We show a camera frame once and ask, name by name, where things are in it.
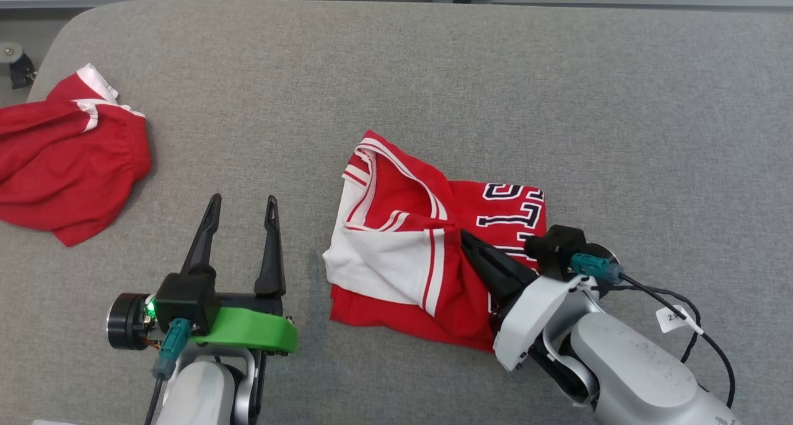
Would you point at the black castor wheel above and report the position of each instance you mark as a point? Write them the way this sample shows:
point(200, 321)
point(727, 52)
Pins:
point(17, 65)

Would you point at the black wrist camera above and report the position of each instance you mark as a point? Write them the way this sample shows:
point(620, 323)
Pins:
point(186, 298)
point(554, 248)

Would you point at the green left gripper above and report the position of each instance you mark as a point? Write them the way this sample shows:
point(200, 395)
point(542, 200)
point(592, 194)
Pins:
point(254, 332)

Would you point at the red white basketball jersey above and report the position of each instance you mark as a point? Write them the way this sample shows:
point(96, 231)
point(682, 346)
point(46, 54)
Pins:
point(396, 258)

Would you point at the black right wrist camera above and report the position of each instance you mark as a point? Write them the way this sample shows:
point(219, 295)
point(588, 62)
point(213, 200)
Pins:
point(554, 248)

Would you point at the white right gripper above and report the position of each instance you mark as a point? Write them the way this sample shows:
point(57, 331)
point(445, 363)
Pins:
point(526, 313)

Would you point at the red shorts white stripes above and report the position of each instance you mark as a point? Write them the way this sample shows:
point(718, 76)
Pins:
point(68, 165)

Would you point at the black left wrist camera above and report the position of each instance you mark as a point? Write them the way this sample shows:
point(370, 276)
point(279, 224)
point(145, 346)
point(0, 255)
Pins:
point(186, 298)

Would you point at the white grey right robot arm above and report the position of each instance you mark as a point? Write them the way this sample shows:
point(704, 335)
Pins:
point(632, 369)

